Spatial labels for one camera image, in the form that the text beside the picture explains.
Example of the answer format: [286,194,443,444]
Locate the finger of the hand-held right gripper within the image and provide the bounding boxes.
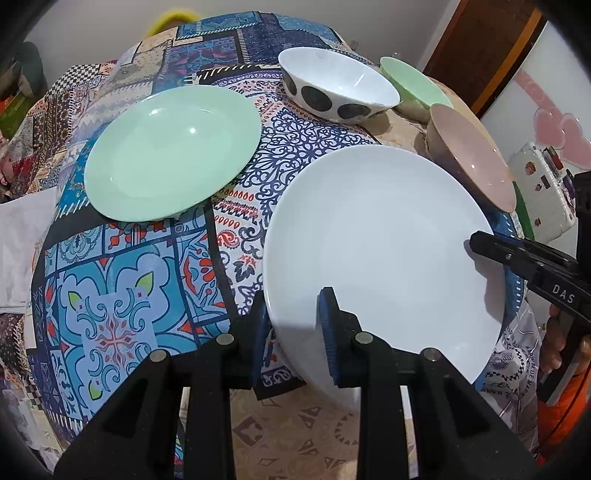
[470,231,539,278]

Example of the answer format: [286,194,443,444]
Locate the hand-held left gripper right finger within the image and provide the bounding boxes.
[316,286,541,480]

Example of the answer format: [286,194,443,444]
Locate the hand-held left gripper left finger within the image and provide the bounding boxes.
[54,291,278,480]

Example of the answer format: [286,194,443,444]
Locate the pink bowl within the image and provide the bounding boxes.
[425,104,515,213]

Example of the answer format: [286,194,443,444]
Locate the large white plate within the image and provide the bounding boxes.
[262,145,509,411]

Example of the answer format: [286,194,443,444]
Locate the mint green bowl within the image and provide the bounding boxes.
[379,56,455,123]

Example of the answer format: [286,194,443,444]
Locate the mint green plate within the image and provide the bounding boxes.
[84,86,262,221]

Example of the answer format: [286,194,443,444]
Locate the white bowl with black dots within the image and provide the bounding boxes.
[278,47,400,124]

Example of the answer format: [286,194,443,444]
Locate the person's right forearm orange sleeve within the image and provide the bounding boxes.
[536,364,591,457]

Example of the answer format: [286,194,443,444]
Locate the person's right hand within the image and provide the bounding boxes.
[539,305,563,376]

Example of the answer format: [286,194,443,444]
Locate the white suitcase with stickers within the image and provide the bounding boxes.
[508,142,580,245]

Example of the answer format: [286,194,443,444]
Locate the blue patchwork tablecloth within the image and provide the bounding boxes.
[28,11,546,480]

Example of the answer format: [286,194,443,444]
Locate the white wardrobe with pink hearts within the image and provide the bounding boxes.
[480,18,591,185]

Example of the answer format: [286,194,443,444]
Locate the brown wooden door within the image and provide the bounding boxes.
[422,0,548,118]

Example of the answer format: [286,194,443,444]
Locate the white cloth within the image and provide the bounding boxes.
[0,187,63,310]

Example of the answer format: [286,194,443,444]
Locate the checkered patchwork blanket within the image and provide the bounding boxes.
[0,60,121,204]

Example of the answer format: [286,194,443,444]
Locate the yellow hoop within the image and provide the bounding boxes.
[148,9,199,38]

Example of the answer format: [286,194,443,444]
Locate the green box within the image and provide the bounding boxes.
[0,90,35,139]

